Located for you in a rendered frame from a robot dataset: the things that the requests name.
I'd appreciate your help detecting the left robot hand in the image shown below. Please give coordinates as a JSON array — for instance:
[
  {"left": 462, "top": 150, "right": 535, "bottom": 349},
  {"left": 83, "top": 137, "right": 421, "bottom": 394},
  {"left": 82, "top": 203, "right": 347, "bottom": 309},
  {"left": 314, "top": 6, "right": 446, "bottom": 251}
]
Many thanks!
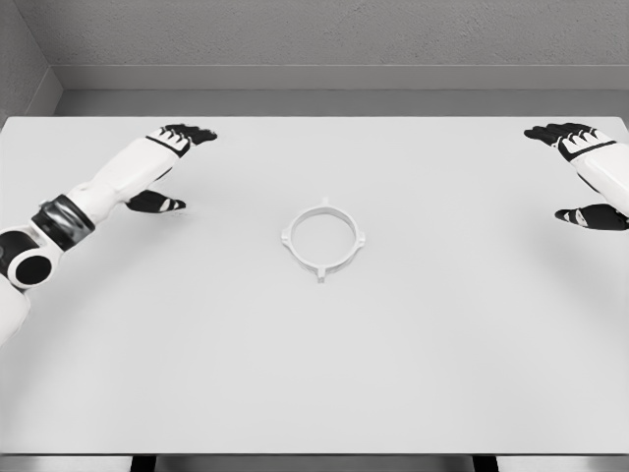
[{"left": 100, "top": 123, "right": 219, "bottom": 215}]

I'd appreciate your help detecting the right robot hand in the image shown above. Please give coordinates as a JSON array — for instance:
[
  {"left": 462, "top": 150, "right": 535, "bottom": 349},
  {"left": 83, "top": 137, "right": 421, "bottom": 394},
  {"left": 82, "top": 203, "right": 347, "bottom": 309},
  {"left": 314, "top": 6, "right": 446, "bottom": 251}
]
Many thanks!
[{"left": 523, "top": 122, "right": 629, "bottom": 233}]

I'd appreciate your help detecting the white ring pipe clamp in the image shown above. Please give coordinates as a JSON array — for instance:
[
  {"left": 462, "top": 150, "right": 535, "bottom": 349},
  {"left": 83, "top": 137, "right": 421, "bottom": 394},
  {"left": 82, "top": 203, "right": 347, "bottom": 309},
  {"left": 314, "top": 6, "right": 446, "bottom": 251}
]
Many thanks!
[{"left": 280, "top": 197, "right": 366, "bottom": 286}]

